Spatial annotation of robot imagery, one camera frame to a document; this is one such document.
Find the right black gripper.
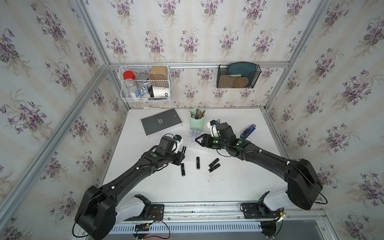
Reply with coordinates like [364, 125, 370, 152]
[193, 133, 229, 151]

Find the clear acrylic lipstick organizer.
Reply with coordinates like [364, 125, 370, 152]
[187, 128, 209, 152]

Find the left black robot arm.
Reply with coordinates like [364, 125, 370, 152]
[75, 146, 187, 240]

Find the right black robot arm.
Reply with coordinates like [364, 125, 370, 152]
[195, 134, 323, 211]

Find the teal plate in organizer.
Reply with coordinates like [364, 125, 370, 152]
[227, 62, 258, 88]

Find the green pen cup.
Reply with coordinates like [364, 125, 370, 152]
[190, 108, 206, 132]

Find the dark grey notebook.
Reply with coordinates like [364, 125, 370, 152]
[141, 109, 183, 137]

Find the blue black stapler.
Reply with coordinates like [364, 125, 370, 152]
[240, 124, 256, 140]

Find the round woven coaster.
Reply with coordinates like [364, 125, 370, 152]
[233, 77, 249, 89]

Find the white cylindrical cup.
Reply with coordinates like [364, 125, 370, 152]
[149, 86, 170, 98]

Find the clear plastic bottle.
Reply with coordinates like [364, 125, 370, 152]
[124, 79, 140, 99]

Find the red lidded jar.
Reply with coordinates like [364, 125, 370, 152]
[123, 71, 136, 80]

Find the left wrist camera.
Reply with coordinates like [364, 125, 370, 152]
[159, 134, 183, 153]

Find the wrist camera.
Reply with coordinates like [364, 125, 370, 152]
[159, 134, 183, 153]
[207, 120, 237, 145]

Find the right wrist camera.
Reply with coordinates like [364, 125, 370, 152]
[207, 120, 237, 145]

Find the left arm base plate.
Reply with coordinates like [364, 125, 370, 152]
[126, 204, 165, 221]

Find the black mesh wall organizer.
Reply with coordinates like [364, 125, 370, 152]
[216, 64, 262, 89]

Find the white wire wall basket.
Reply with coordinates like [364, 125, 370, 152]
[119, 65, 171, 103]

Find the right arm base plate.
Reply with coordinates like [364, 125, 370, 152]
[240, 202, 284, 220]

